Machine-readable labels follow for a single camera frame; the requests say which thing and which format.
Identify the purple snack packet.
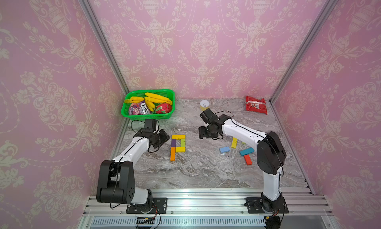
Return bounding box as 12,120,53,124
128,100,152,116

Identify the long yellow block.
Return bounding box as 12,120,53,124
172,135,186,140

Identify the orange block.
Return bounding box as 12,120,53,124
170,147,176,161

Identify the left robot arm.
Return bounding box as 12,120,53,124
96,129,170,213

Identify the yellow paper cup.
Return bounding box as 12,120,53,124
200,100,210,111

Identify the light blue block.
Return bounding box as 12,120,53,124
219,147,230,154

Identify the red block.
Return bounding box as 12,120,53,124
244,155,253,165

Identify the yellow-green long block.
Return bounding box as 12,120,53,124
231,138,238,149

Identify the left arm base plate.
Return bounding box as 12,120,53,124
126,198,168,214

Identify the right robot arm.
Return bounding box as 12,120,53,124
198,114,288,214

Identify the red snack bag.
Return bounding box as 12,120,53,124
245,96,267,115

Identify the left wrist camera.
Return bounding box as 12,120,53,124
142,119,159,133

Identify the yellow banana bunch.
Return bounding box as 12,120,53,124
124,93,174,113

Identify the aluminium rail frame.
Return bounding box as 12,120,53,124
78,187,339,229

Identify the green plastic basket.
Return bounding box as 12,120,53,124
121,89,176,121

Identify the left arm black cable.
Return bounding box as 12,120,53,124
130,119,161,154

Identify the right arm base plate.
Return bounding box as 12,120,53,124
244,196,289,215

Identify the teal block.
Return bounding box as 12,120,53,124
240,148,255,156

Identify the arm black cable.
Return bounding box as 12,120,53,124
130,119,161,154
214,110,285,176

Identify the small yellow block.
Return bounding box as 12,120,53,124
175,147,186,153

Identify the red dragon fruit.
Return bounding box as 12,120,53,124
153,103,172,114

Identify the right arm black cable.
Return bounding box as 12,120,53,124
214,110,285,176

